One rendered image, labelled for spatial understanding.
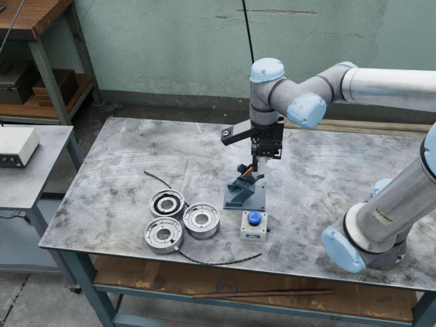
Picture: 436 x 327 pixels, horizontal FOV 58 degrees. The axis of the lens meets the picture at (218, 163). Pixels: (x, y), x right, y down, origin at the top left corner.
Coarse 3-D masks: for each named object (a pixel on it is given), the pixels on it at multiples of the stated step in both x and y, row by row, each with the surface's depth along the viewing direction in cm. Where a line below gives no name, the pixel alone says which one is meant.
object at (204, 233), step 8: (192, 208) 117; (200, 208) 118; (208, 208) 117; (216, 208) 116; (184, 216) 114; (200, 216) 117; (208, 216) 115; (216, 216) 115; (184, 224) 113; (200, 224) 113; (208, 224) 113; (216, 224) 112; (192, 232) 111; (200, 232) 110; (208, 232) 111
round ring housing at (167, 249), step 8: (152, 224) 114; (176, 224) 113; (160, 232) 113; (168, 232) 114; (160, 240) 110; (168, 240) 110; (176, 240) 108; (152, 248) 108; (160, 248) 107; (168, 248) 108
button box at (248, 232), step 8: (264, 216) 113; (248, 224) 111; (256, 224) 110; (264, 224) 110; (248, 232) 109; (256, 232) 109; (264, 232) 109; (248, 240) 112; (256, 240) 111; (264, 240) 111
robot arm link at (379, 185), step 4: (380, 180) 97; (384, 180) 96; (388, 180) 97; (376, 184) 95; (380, 184) 95; (384, 184) 95; (372, 188) 96; (376, 188) 94; (380, 188) 94; (372, 192) 95; (376, 192) 93; (372, 196) 95; (364, 200) 96; (368, 200) 95; (412, 224) 95; (408, 228) 95; (400, 232) 92; (404, 232) 95; (408, 232) 97; (400, 236) 97; (404, 236) 97; (396, 240) 98; (400, 240) 98
